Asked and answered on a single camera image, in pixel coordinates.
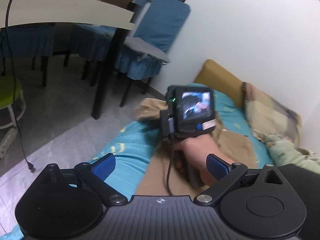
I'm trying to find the tan garment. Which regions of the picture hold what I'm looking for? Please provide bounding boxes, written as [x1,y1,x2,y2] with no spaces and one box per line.
[133,97,259,197]

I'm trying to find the teal patterned bed sheet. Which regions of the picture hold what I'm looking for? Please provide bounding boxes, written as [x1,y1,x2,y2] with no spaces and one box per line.
[0,83,273,240]

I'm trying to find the green fleece blanket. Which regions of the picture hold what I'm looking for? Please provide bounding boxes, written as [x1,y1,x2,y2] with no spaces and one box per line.
[264,135,319,174]

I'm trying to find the white power strip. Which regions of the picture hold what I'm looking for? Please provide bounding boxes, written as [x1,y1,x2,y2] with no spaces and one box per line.
[0,127,18,159]

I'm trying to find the black cable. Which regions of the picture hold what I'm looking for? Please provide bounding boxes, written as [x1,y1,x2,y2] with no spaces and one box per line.
[164,116,176,196]

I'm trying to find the plaid pillow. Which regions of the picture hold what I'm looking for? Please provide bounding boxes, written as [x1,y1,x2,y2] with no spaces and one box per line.
[241,82,302,147]

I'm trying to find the green stool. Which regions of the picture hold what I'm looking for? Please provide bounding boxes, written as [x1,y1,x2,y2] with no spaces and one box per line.
[1,76,26,129]

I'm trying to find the person's right hand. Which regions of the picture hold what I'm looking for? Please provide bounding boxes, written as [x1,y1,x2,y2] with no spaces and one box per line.
[174,134,234,186]

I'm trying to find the grey seat cushion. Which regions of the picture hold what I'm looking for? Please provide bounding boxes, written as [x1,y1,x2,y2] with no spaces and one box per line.
[124,37,170,63]

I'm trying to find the blue covered chair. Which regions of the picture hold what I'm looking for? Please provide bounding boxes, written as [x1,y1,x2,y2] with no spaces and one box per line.
[114,0,191,107]

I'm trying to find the mustard yellow headboard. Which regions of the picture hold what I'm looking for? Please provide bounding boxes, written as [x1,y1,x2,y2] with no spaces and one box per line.
[194,59,244,108]

